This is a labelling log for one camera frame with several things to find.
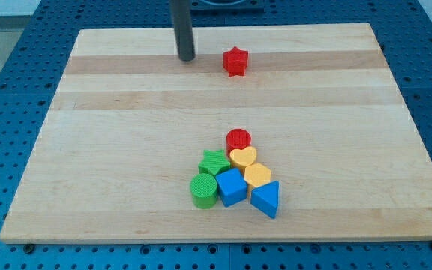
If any green cylinder block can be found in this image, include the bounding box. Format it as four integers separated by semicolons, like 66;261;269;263
190;173;218;209

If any red star block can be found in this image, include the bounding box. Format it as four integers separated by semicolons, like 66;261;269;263
223;46;249;77

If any light wooden board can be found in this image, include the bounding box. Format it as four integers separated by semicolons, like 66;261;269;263
0;23;432;245

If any blue cube block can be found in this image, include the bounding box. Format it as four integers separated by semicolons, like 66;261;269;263
216;168;248;207

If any yellow heart block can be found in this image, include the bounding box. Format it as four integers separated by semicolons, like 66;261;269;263
229;146;257;174

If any red cylinder block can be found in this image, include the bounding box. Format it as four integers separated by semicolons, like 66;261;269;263
226;128;252;156

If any yellow hexagon block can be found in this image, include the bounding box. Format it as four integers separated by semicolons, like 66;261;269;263
244;163;272;197

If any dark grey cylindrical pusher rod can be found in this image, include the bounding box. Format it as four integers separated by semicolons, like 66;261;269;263
169;0;196;62

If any green star block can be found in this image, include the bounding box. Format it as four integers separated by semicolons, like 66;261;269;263
198;149;231;176

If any blue triangle block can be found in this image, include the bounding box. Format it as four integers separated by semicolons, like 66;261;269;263
250;181;280;219

